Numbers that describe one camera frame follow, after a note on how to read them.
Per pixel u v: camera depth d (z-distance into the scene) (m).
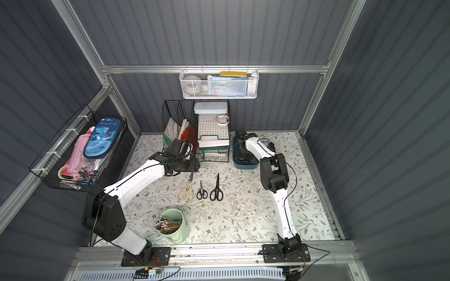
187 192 0.91
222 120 0.99
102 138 0.70
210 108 1.03
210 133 0.93
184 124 1.09
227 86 0.87
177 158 0.67
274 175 0.63
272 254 0.73
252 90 0.86
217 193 0.91
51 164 0.62
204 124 0.97
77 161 0.68
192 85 0.84
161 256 0.74
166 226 0.66
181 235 0.75
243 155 0.91
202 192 0.93
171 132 1.10
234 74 0.89
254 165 1.02
